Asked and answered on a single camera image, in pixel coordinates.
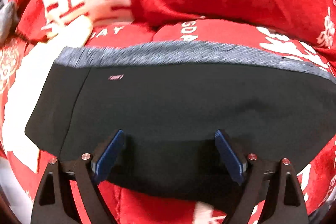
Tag black pants with patterned trim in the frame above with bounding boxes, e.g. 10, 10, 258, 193
25, 41, 335, 211

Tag red bed cover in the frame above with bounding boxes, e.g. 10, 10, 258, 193
0, 16, 336, 224

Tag red embroidered pillow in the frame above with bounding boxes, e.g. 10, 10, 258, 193
0, 37, 30, 98

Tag grey cloth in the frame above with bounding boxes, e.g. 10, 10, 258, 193
0, 1, 19, 47

